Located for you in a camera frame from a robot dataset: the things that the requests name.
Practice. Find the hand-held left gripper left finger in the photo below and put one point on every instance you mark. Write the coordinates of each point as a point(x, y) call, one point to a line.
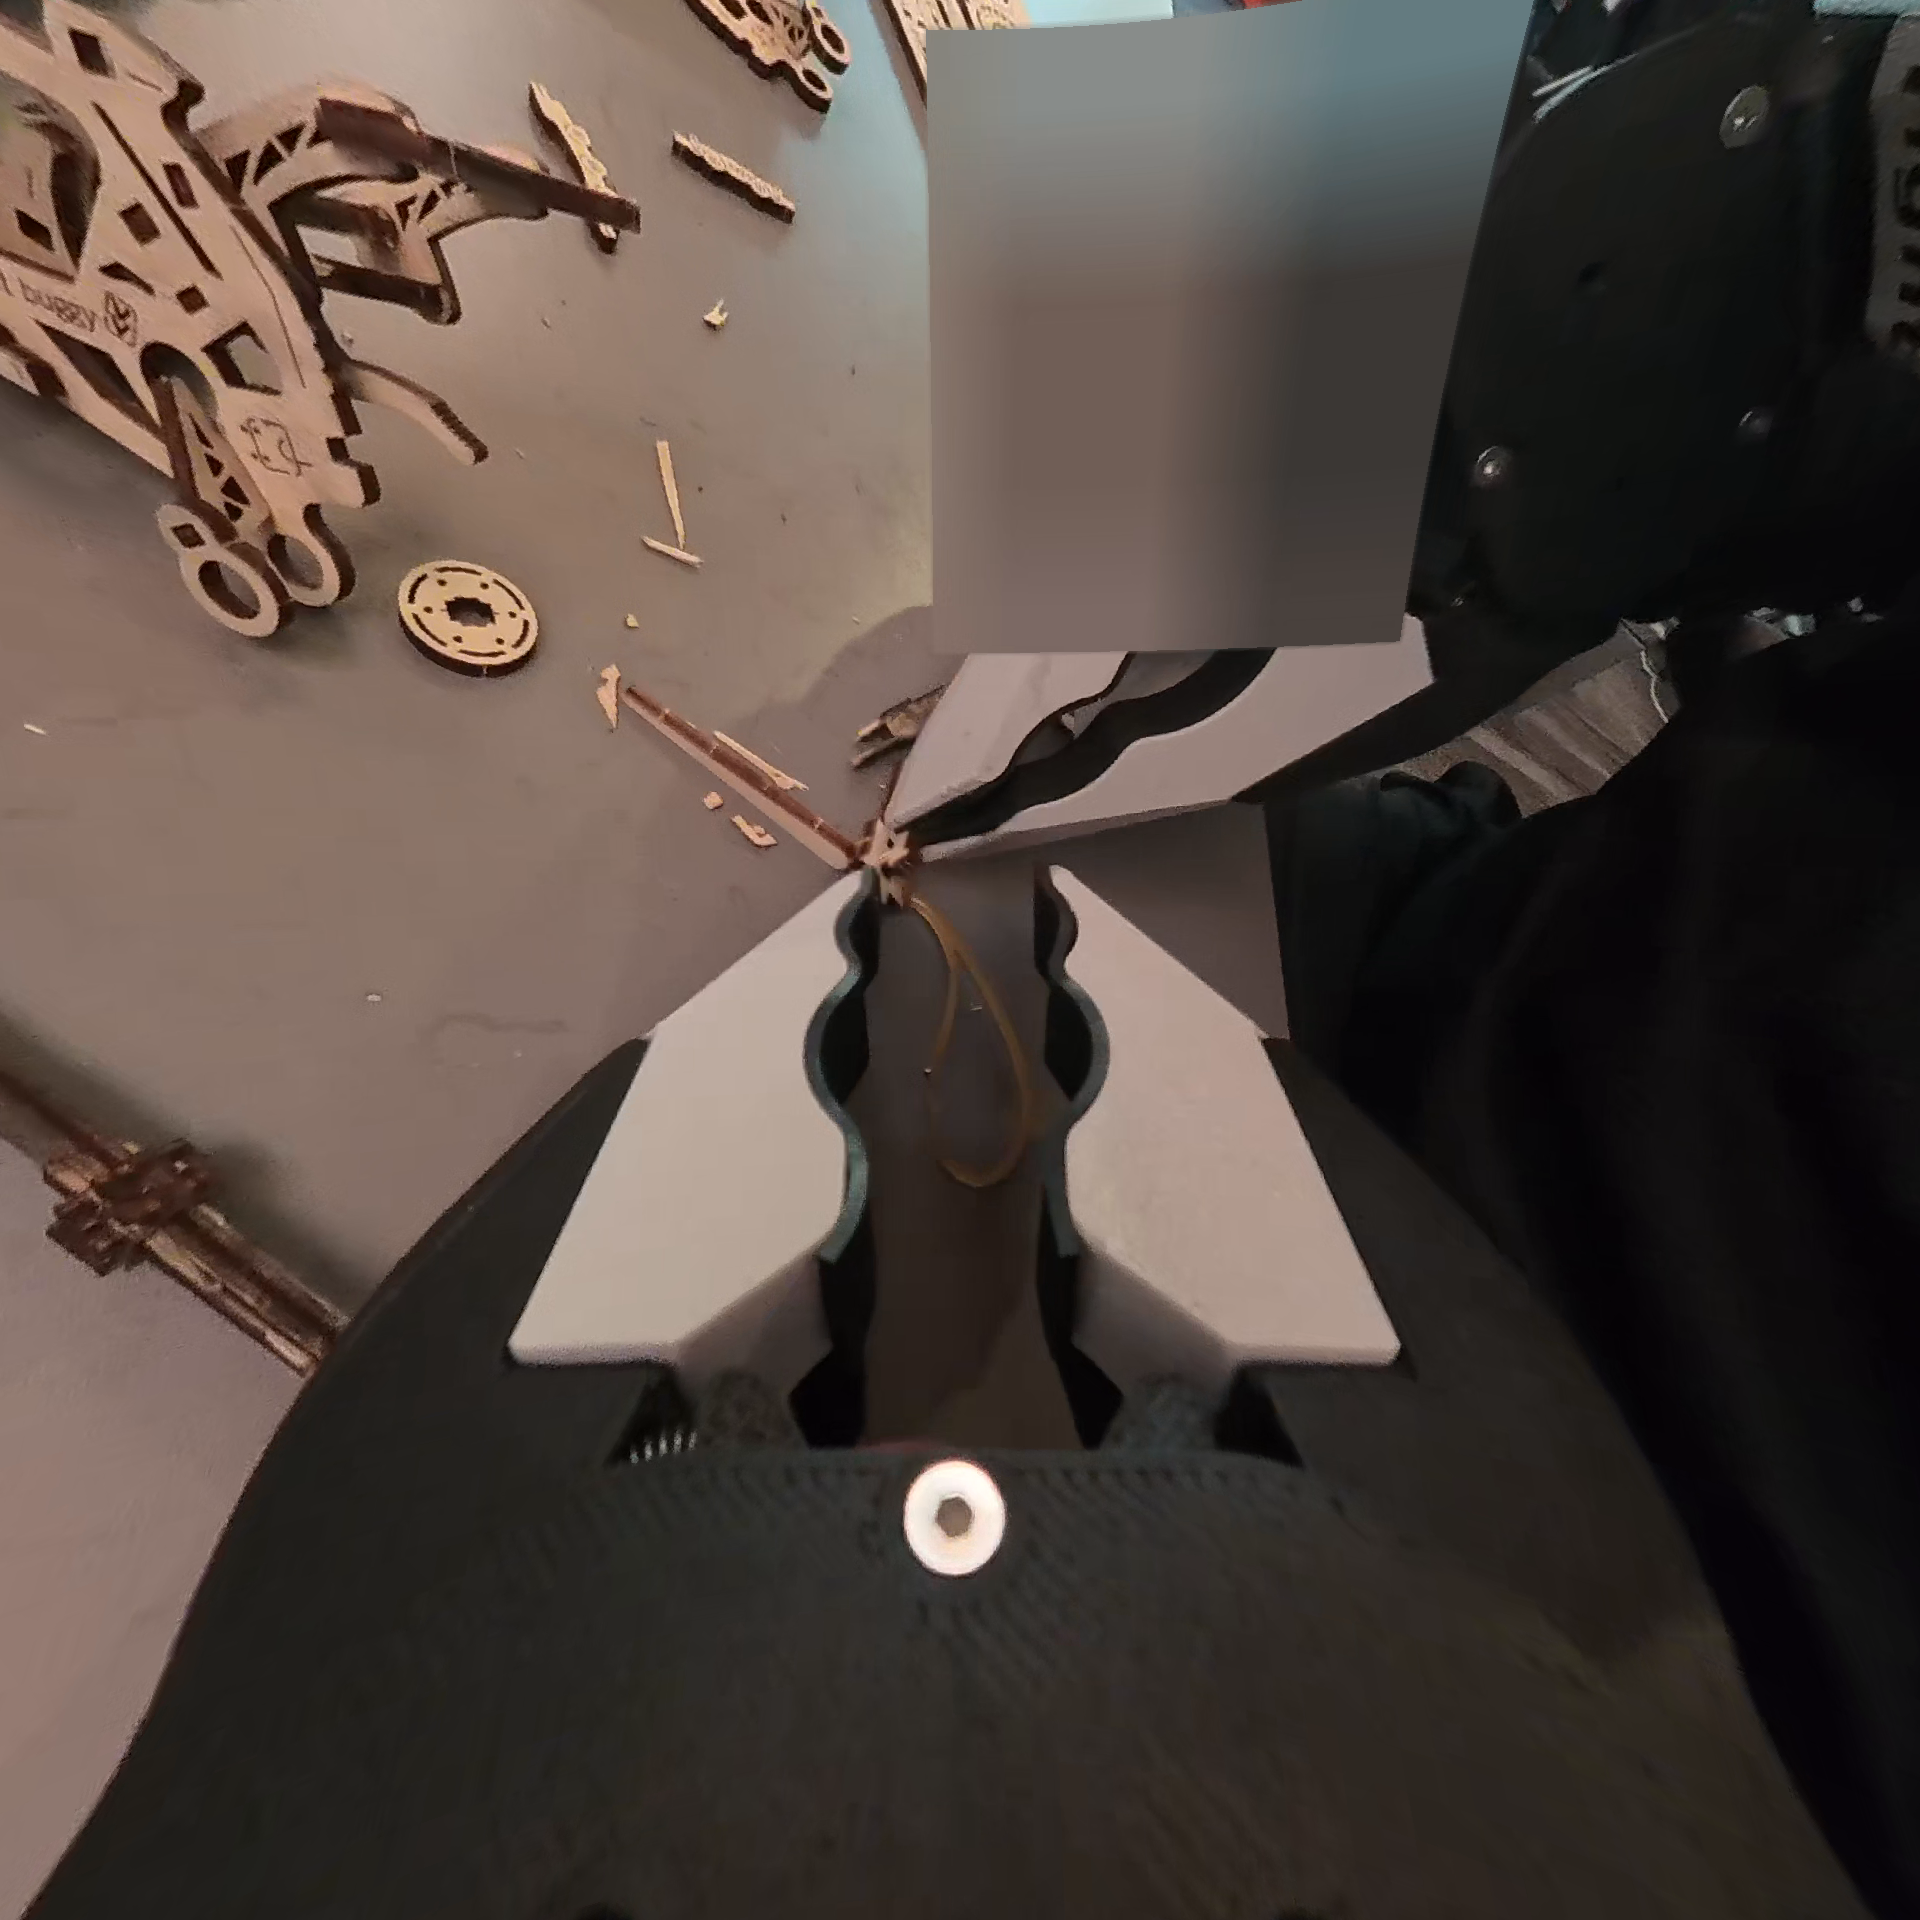
point(705, 1184)

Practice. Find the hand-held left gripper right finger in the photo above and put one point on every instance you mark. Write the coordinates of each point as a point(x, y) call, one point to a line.
point(1213, 1184)

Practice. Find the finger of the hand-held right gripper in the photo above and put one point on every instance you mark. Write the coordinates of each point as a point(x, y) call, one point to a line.
point(991, 721)
point(1276, 721)

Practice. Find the tan rubber band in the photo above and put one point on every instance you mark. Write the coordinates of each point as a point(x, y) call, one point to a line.
point(984, 1178)

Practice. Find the wooden buggy model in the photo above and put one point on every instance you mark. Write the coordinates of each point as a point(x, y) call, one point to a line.
point(89, 316)

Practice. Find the dark wooden shaft strip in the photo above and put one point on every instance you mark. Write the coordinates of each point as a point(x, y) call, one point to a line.
point(721, 758)

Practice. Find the short wooden sliver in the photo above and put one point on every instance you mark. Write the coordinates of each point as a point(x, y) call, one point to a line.
point(672, 551)

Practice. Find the long wooden sliver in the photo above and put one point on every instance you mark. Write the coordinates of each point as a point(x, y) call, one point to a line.
point(671, 494)

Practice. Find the round wooden wheel disc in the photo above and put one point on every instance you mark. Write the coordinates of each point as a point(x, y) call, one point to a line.
point(465, 617)

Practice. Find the dark wooden gear axle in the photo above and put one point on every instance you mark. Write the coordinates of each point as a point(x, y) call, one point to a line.
point(136, 1208)

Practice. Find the engraved wooden part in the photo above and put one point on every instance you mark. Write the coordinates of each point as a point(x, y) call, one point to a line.
point(733, 177)

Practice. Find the wooden sheet piece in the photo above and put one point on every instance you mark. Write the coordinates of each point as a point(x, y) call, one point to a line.
point(908, 38)

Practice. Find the long notched wooden part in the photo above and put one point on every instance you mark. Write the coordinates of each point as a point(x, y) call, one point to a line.
point(578, 159)

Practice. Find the ornate wooden frame part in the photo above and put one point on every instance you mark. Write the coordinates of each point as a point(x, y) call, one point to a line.
point(779, 43)

